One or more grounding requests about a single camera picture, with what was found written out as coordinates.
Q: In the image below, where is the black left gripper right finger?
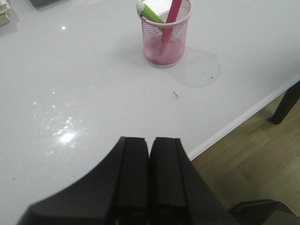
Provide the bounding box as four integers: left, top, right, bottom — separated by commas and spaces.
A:
149, 137, 237, 225

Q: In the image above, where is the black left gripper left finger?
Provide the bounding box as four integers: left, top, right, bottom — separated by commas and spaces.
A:
18, 137, 148, 225

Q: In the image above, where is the pink marker pen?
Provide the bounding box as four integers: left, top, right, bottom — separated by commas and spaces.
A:
159, 0, 183, 59

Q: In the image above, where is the green marker pen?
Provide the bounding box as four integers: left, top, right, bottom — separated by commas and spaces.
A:
135, 1, 165, 23

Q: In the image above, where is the pink mesh pen holder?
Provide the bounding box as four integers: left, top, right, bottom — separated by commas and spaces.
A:
137, 0, 193, 67

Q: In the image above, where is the black table leg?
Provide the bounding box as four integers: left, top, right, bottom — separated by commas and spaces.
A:
271, 82, 300, 125

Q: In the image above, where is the grey laptop computer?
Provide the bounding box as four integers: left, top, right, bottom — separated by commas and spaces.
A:
30, 0, 61, 8

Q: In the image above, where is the bottom book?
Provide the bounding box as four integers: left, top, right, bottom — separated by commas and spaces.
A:
0, 0, 11, 26

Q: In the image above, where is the grey metal bracket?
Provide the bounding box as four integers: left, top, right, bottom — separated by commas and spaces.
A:
229, 199, 300, 225

